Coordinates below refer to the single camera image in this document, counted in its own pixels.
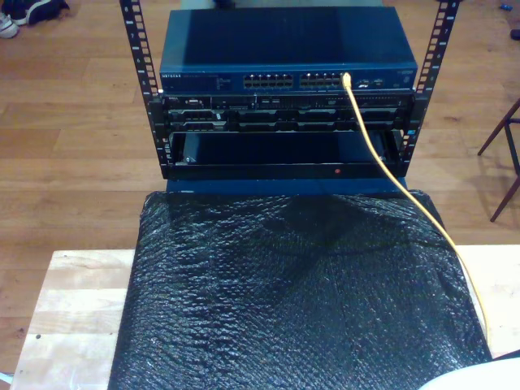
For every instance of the blue base board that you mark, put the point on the blue base board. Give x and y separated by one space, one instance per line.
243 187

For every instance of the black rack server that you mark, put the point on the black rack server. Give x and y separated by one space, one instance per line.
284 118

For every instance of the black bubble wrap mat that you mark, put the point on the black bubble wrap mat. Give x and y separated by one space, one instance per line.
284 325

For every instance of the white sneaker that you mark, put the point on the white sneaker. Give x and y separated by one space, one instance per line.
8 26

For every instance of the black rack frame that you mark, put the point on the black rack frame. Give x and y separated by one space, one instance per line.
155 122

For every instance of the blue network switch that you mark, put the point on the blue network switch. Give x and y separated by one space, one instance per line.
284 40

